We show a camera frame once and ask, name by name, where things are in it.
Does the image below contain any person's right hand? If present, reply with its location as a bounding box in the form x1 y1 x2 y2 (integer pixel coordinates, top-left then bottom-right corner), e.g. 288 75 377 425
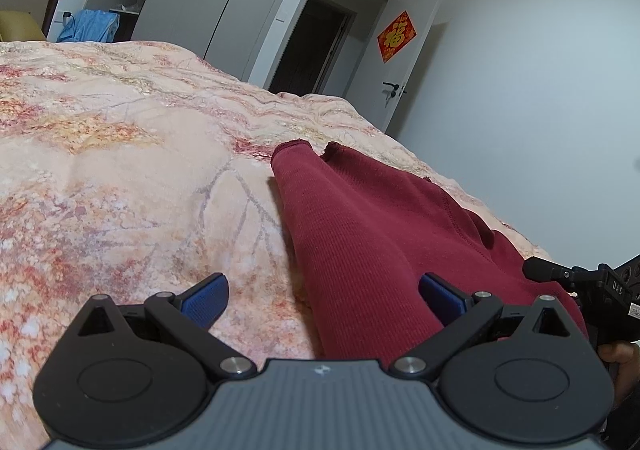
597 340 640 411

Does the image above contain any dark red knit garment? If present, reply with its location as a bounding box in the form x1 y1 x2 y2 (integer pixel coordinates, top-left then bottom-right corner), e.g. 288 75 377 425
270 140 591 366

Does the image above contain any blue cloth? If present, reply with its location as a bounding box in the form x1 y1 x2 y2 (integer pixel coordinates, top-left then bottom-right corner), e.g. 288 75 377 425
57 8 121 44

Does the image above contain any white wardrobe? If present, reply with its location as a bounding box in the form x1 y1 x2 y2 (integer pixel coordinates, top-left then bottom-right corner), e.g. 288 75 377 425
85 0 321 86

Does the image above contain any red diamond door decoration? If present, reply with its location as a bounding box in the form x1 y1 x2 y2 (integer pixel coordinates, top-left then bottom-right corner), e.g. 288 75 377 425
377 11 418 64

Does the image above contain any floral orange blanket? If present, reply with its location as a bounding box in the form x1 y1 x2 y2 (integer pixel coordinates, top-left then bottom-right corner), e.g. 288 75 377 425
0 40 556 450

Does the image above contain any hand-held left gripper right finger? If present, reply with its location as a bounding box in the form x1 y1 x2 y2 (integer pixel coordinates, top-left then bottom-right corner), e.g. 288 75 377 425
389 272 589 379

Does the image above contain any white door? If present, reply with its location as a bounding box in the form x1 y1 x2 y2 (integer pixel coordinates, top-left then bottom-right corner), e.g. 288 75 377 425
345 0 446 141

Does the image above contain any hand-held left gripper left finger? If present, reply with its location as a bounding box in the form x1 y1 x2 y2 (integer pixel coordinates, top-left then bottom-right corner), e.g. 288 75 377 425
75 274 257 380

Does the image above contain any olive yellow pillow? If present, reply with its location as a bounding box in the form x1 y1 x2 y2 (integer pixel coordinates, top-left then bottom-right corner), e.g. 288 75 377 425
0 10 47 43

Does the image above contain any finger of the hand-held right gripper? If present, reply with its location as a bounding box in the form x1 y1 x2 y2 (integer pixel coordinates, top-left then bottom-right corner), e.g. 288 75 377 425
522 256 601 291

